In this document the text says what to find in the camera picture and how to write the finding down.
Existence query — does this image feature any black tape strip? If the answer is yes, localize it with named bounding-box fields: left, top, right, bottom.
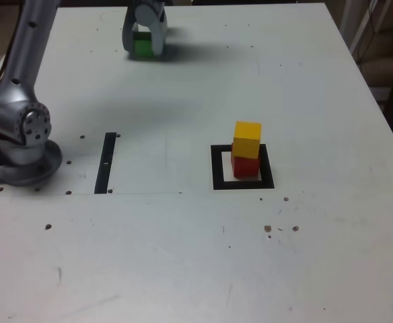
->
left=94, top=132, right=117, bottom=195

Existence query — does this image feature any white background frame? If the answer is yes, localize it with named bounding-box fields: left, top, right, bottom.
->
left=339, top=0, right=393, bottom=63

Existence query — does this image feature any green cube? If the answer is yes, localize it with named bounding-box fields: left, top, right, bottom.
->
left=132, top=30, right=155, bottom=57

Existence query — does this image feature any yellow cube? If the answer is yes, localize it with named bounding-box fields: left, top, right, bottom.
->
left=232, top=120, right=262, bottom=159

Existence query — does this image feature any red cube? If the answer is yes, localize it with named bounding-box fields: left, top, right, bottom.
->
left=230, top=143, right=261, bottom=178

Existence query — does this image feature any black tape square outline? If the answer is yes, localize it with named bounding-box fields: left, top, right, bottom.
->
left=210, top=143, right=275, bottom=191

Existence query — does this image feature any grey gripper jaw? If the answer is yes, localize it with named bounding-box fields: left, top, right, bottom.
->
left=121, top=0, right=139, bottom=54
left=134, top=0, right=170, bottom=57

